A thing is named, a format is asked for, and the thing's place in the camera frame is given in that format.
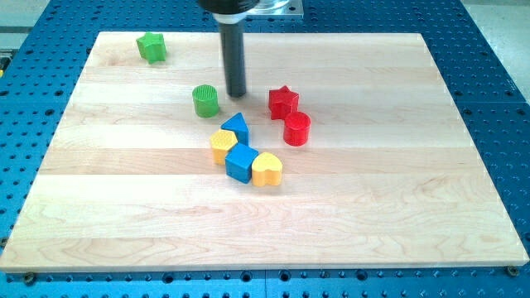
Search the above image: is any black robot arm end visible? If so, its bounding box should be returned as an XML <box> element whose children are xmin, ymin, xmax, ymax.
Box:
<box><xmin>197</xmin><ymin>0</ymin><xmax>259</xmax><ymax>25</ymax></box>

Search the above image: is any yellow heart block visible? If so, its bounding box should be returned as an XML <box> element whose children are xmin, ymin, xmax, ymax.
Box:
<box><xmin>252</xmin><ymin>152</ymin><xmax>283</xmax><ymax>186</ymax></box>

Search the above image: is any blue cube block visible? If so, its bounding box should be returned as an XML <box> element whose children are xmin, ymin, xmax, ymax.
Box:
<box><xmin>225</xmin><ymin>143</ymin><xmax>258</xmax><ymax>184</ymax></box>

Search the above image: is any red cylinder block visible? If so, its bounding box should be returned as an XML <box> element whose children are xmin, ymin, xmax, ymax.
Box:
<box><xmin>283</xmin><ymin>112</ymin><xmax>311</xmax><ymax>147</ymax></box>

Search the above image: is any blue triangle block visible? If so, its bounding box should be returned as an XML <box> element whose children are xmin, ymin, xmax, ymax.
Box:
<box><xmin>220</xmin><ymin>113</ymin><xmax>249</xmax><ymax>146</ymax></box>

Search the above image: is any yellow hexagon block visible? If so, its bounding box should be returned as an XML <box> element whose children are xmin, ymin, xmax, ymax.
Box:
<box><xmin>210</xmin><ymin>129</ymin><xmax>238</xmax><ymax>165</ymax></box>

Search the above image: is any red star block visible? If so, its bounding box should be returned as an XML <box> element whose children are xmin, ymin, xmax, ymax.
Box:
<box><xmin>268</xmin><ymin>85</ymin><xmax>300</xmax><ymax>120</ymax></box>

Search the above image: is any light wooden board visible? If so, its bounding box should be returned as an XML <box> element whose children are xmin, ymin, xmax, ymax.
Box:
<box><xmin>1</xmin><ymin>31</ymin><xmax>528</xmax><ymax>272</ymax></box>

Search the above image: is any green cylinder block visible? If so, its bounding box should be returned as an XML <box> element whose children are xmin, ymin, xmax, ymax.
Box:
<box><xmin>192</xmin><ymin>84</ymin><xmax>219</xmax><ymax>118</ymax></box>

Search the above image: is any green star block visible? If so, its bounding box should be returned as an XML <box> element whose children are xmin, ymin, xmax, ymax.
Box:
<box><xmin>136</xmin><ymin>32</ymin><xmax>166</xmax><ymax>64</ymax></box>

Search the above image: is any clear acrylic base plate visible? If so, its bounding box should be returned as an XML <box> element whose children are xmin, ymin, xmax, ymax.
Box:
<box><xmin>248</xmin><ymin>0</ymin><xmax>304</xmax><ymax>19</ymax></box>

